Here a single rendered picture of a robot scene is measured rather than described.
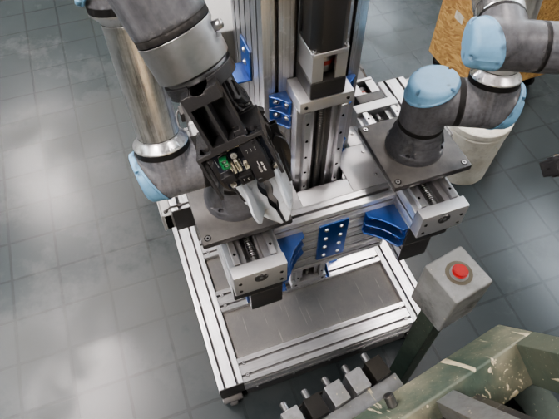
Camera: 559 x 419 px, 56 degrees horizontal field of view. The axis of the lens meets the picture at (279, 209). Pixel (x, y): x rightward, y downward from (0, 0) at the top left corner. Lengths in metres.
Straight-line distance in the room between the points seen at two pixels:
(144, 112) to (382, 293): 1.35
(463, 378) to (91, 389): 1.48
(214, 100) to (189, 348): 1.83
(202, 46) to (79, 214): 2.25
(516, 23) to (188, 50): 0.52
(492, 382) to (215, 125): 1.01
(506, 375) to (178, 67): 1.08
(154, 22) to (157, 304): 1.95
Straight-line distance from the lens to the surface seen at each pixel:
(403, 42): 3.51
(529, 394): 1.47
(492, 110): 1.31
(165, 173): 1.10
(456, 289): 1.35
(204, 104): 0.49
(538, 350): 1.32
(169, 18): 0.48
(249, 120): 0.53
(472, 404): 1.21
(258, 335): 2.01
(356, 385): 1.39
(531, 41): 0.85
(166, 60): 0.49
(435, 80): 1.29
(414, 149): 1.36
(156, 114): 1.05
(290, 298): 2.07
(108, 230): 2.60
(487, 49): 0.84
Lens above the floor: 2.08
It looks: 55 degrees down
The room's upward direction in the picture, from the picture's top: straight up
